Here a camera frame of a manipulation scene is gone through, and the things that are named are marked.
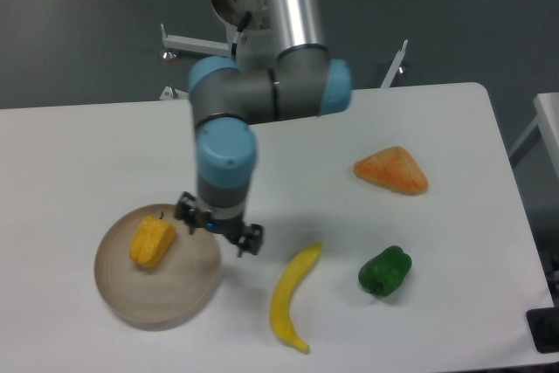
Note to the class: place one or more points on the yellow banana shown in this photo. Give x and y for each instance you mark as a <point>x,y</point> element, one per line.
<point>279,312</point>

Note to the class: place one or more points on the black device at table edge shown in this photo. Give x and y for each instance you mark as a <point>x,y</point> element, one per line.
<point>543,326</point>

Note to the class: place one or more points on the white side table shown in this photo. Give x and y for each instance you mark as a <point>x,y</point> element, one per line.
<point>544,126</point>

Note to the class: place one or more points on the green bell pepper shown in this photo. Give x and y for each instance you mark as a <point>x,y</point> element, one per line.
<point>385,273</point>

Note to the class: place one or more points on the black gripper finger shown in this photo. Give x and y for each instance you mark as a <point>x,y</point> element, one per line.
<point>186,211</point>
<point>248,238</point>

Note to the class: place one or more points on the orange triangular bread piece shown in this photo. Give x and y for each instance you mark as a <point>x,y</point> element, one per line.
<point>393,168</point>

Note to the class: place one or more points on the round beige plate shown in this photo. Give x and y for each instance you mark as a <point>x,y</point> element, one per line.
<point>167,294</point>

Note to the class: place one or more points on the yellow bell pepper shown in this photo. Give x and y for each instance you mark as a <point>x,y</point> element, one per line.
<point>151,241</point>

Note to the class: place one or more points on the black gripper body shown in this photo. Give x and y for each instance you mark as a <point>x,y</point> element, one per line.
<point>226,221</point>

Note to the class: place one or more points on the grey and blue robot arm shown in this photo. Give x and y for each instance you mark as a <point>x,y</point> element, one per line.
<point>226,155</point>

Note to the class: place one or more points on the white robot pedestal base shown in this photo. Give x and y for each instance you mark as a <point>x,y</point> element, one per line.
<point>244,19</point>

